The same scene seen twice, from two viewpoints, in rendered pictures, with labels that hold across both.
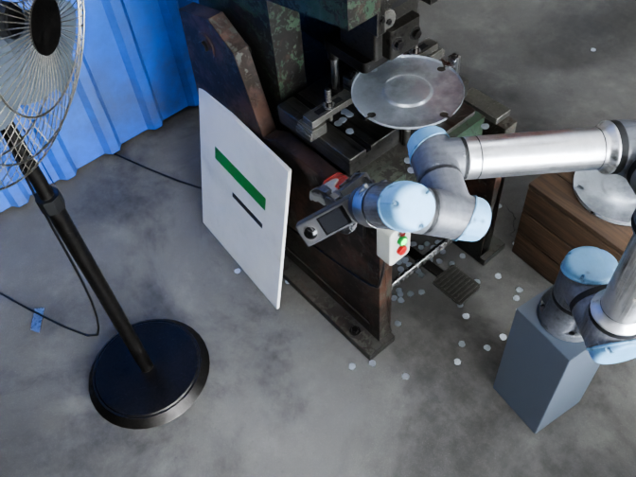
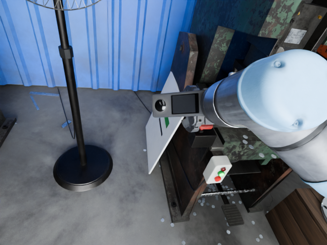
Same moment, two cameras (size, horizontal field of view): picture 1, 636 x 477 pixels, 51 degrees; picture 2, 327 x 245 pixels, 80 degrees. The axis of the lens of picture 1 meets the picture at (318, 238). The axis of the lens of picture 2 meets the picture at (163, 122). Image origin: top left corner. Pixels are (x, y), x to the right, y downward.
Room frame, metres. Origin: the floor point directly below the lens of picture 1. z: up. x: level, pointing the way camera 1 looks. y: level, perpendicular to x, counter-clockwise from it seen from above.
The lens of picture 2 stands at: (0.45, -0.09, 1.22)
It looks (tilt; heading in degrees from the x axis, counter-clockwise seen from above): 41 degrees down; 16
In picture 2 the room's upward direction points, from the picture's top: 13 degrees clockwise
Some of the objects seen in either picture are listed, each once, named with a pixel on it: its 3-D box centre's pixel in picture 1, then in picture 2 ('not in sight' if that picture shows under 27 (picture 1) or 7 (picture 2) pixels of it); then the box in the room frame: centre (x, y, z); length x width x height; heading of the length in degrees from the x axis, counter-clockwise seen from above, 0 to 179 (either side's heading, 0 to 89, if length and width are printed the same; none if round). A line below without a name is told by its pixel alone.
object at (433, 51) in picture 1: (416, 49); not in sight; (1.54, -0.34, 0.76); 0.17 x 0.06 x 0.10; 125
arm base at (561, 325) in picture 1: (574, 304); not in sight; (0.82, -0.60, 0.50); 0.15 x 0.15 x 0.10
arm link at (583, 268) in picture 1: (586, 279); not in sight; (0.81, -0.60, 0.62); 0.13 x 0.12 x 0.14; 2
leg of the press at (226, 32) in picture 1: (277, 179); (179, 118); (1.40, 0.10, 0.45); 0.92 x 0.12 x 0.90; 35
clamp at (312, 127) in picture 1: (326, 106); not in sight; (1.35, -0.06, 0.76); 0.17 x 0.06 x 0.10; 125
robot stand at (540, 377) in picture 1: (550, 359); not in sight; (0.82, -0.60, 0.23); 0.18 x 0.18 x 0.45; 28
